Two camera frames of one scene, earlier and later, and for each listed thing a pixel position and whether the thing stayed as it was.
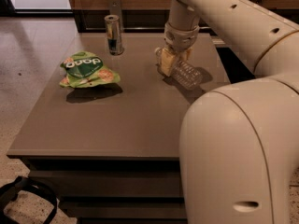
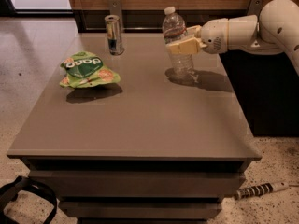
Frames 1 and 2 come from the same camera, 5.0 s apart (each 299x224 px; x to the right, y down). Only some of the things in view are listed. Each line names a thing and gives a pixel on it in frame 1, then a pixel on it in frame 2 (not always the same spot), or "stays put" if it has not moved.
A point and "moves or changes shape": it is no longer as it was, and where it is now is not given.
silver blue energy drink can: [113, 29] stays put
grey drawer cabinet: [110, 154] stays put
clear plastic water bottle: [184, 73] moves or changes shape
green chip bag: [84, 69] stays put
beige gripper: [179, 37] -> [212, 36]
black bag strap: [9, 190] stays put
